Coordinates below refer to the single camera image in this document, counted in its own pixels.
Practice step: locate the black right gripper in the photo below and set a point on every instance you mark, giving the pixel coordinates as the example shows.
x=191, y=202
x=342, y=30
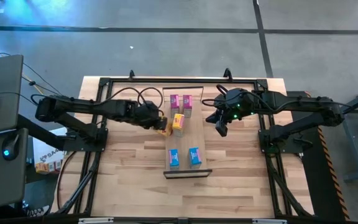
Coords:
x=232, y=104

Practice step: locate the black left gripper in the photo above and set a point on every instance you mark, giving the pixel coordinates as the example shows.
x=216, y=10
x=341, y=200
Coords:
x=149, y=113

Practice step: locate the Raisin Bran cereal box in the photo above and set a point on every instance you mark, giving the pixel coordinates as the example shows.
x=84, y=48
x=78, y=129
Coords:
x=187, y=104
x=174, y=104

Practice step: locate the wooden shelf with black frame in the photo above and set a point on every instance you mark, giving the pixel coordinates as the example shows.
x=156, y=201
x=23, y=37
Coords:
x=185, y=143

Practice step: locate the blue Rice Krispies cereal box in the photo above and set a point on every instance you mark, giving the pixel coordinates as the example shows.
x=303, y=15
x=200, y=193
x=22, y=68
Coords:
x=173, y=158
x=195, y=157

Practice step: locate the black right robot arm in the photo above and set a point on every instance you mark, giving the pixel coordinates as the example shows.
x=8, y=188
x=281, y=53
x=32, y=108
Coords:
x=306, y=104

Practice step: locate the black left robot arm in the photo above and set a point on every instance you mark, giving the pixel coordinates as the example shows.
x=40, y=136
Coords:
x=82, y=105

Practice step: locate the white printed cardboard box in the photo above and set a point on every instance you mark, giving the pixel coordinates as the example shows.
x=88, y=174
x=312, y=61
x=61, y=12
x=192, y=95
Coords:
x=45, y=154

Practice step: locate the small yellow carton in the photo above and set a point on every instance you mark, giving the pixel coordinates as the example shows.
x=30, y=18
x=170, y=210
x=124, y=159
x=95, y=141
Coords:
x=48, y=167

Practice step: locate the black platform with hazard stripe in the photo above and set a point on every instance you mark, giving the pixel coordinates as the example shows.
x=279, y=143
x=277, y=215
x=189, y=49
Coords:
x=317, y=186

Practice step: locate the grey metal stand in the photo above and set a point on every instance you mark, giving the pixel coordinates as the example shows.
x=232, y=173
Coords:
x=351, y=143

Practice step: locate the black computer mouse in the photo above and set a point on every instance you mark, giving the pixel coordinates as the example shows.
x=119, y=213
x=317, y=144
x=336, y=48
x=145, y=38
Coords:
x=11, y=146

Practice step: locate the black metal table frame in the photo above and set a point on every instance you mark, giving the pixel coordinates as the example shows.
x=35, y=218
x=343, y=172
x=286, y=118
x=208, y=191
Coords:
x=154, y=81

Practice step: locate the silver metal bracket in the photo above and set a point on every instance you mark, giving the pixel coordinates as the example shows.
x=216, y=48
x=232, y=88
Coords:
x=269, y=221
x=95, y=221

